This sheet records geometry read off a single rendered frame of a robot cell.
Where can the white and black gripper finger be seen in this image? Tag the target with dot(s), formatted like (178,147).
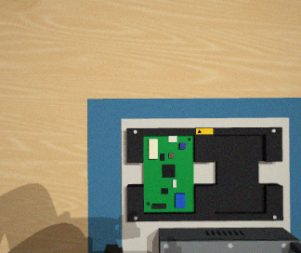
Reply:
(113,249)

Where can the green circuit board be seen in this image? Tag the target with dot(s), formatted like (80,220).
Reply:
(168,173)

